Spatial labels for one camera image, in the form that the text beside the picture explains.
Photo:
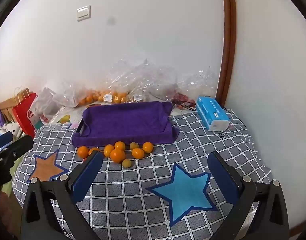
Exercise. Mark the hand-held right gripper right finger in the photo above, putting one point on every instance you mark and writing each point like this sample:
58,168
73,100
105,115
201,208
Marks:
223,177

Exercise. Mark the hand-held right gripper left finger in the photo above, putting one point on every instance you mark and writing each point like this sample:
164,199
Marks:
86,177

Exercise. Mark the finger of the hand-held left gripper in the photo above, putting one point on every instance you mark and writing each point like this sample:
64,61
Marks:
20,146
2,140

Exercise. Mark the small orange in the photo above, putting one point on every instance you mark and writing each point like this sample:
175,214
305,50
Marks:
108,150
147,147
94,150
137,153
119,145
83,151

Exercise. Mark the large orange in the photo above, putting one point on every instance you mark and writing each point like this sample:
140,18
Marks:
117,155

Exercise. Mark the small yellowish citrus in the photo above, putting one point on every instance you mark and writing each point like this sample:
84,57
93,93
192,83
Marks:
134,145
126,163

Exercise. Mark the black tray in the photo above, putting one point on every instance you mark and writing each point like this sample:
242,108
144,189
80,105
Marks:
80,129

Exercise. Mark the person's left hand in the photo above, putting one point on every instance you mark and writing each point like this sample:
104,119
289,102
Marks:
2,210

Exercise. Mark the white dotted cloth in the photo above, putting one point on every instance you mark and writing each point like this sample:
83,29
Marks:
8,127

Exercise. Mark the red paper bag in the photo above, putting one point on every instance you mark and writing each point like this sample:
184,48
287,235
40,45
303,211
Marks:
24,115

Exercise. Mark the brown paper bag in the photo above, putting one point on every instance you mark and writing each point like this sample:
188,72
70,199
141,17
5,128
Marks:
6,106

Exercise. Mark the grey plaid star cloth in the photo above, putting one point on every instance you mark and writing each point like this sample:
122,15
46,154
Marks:
132,192

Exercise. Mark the white plastic bag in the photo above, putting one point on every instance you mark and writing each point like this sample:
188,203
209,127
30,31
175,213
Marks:
42,102

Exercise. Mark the white fruit-print mat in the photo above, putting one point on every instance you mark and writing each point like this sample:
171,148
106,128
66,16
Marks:
64,112

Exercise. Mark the purple towel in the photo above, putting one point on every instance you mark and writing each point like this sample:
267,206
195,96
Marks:
125,122

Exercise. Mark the blue tissue pack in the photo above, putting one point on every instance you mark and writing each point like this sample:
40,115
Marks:
210,111

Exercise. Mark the clear bag of leafy oranges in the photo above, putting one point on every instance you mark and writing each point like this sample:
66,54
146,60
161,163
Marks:
75,93

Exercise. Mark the clear bag of red fruit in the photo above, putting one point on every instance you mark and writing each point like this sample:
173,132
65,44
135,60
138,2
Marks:
193,82

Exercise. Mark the clear bag of yellowish fruit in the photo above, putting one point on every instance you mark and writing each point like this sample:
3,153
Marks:
153,80

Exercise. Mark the brown wooden door frame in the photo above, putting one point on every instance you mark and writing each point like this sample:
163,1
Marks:
229,42

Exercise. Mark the white light switch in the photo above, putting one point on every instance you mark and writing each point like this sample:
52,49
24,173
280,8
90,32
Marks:
83,13

